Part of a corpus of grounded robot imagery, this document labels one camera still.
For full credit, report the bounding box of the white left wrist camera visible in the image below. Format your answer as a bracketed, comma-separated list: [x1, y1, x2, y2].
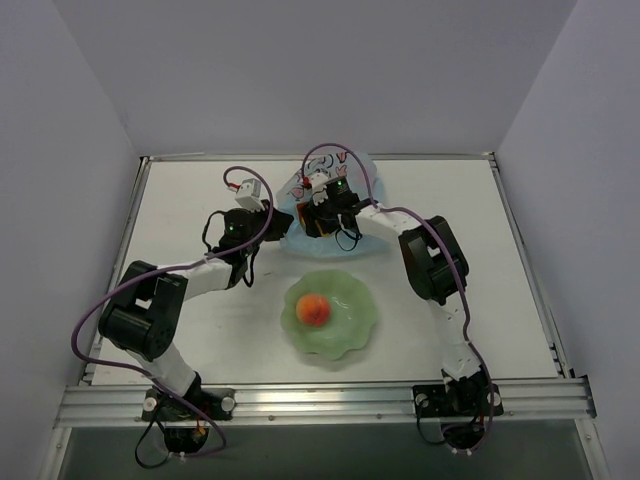
[235, 178, 264, 212]

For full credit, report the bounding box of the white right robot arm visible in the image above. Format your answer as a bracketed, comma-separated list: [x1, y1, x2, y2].
[298, 173, 491, 413]

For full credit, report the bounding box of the pink fake peach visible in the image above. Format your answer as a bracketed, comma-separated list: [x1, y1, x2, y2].
[296, 293, 331, 327]

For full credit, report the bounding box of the light blue plastic bag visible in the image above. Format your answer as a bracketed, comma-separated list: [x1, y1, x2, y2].
[276, 150, 385, 259]

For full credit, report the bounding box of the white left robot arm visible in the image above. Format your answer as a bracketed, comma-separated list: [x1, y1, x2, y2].
[98, 200, 294, 419]

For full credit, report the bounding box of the green scalloped glass bowl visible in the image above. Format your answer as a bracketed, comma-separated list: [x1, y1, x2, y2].
[280, 269, 381, 372]

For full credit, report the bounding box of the aluminium front rail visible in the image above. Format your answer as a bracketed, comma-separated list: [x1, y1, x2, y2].
[54, 378, 596, 428]

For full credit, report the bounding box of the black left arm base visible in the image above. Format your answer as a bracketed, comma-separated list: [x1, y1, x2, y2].
[134, 387, 236, 470]

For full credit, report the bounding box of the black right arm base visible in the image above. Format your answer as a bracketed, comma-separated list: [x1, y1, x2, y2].
[412, 368, 504, 457]

